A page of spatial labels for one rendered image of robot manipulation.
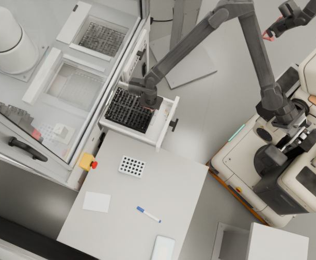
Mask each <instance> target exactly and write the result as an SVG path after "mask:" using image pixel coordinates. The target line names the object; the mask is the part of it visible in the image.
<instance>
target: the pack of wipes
mask: <svg viewBox="0 0 316 260"><path fill-rule="evenodd" d="M175 244H176V241H175V240H174V239H171V238H167V237H164V236H160V235H157V237H156V240H155V244H154V248H153V252H152V256H151V260H172V256H173V252H174V249H175Z"/></svg>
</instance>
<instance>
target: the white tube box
mask: <svg viewBox="0 0 316 260"><path fill-rule="evenodd" d="M145 166H146V162H144V161H141V160H138V159H134V158H131V157H128V156H123V158H122V161H121V164H120V166H119V169H118V171H119V172H121V173H124V174H127V175H131V176H134V177H137V178H140V179H141V178H142V175H143V172H144V169H145Z"/></svg>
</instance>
